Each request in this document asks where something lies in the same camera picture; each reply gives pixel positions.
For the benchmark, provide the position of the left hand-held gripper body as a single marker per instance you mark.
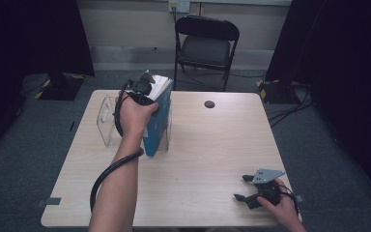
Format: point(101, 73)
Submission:
point(141, 88)

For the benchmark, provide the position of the person's right hand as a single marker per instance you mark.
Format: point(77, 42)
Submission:
point(285, 209)

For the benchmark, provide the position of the black curtain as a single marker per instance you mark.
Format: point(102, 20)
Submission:
point(344, 64)
point(22, 48)

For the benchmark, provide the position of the white wall outlet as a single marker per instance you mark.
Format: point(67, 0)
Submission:
point(179, 5)

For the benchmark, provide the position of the grey tape piece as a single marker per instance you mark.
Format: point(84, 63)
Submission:
point(50, 202)
point(299, 198)

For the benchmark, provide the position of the clear acrylic book rack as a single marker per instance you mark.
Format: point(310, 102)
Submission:
point(108, 122)

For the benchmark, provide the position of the black stand base striped tape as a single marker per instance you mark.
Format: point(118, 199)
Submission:
point(275, 92)
point(61, 88)

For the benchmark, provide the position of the blue book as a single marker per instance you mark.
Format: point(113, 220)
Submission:
point(157, 129)

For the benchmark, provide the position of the black folding chair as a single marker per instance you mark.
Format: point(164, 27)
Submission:
point(204, 48)

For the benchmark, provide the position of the black table grommet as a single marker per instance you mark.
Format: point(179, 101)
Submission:
point(209, 104)

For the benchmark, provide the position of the person's left hand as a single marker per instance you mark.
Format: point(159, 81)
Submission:
point(133, 121)

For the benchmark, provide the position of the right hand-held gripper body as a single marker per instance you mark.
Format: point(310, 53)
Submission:
point(269, 188)

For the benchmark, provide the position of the black floor tape strip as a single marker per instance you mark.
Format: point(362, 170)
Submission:
point(72, 126)

